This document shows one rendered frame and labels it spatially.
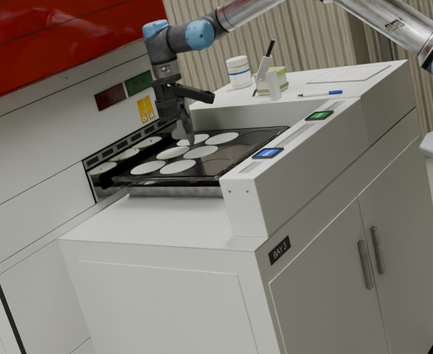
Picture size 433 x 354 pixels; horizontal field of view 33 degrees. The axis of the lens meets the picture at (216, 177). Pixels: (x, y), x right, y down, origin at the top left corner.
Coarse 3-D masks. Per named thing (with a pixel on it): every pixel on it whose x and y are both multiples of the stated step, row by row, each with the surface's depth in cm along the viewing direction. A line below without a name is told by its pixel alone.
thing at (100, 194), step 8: (176, 120) 232; (168, 128) 228; (152, 136) 222; (160, 136) 224; (136, 144) 216; (144, 144) 219; (152, 144) 222; (120, 152) 212; (128, 152) 213; (136, 152) 216; (112, 160) 208; (120, 160) 211; (96, 168) 203; (104, 168) 206; (88, 176) 202; (96, 176) 203; (96, 184) 203; (112, 184) 209; (120, 184) 211; (128, 184) 213; (96, 192) 203; (104, 192) 205; (112, 192) 208; (96, 200) 204
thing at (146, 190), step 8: (136, 184) 211; (144, 184) 209; (152, 184) 207; (160, 184) 205; (168, 184) 203; (176, 184) 201; (184, 184) 200; (192, 184) 198; (200, 184) 196; (208, 184) 195; (216, 184) 193; (128, 192) 211; (136, 192) 209; (144, 192) 208; (152, 192) 206; (160, 192) 204; (168, 192) 202; (176, 192) 200; (184, 192) 199; (192, 192) 197; (200, 192) 195; (208, 192) 194; (216, 192) 192
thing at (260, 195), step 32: (320, 128) 179; (352, 128) 192; (256, 160) 167; (288, 160) 167; (320, 160) 178; (352, 160) 192; (224, 192) 162; (256, 192) 157; (288, 192) 167; (256, 224) 160
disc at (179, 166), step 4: (184, 160) 203; (188, 160) 202; (192, 160) 201; (168, 164) 203; (172, 164) 202; (176, 164) 201; (180, 164) 200; (184, 164) 200; (188, 164) 198; (192, 164) 198; (164, 168) 201; (168, 168) 200; (172, 168) 199; (176, 168) 198; (180, 168) 197; (184, 168) 196; (188, 168) 195; (160, 172) 198; (164, 172) 197; (168, 172) 196; (172, 172) 196
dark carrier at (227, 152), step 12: (216, 132) 223; (228, 132) 220; (240, 132) 216; (252, 132) 213; (264, 132) 210; (276, 132) 207; (204, 144) 214; (216, 144) 210; (228, 144) 207; (240, 144) 205; (252, 144) 201; (180, 156) 208; (204, 156) 202; (216, 156) 200; (228, 156) 197; (240, 156) 194; (132, 168) 209; (192, 168) 195; (204, 168) 192; (216, 168) 190
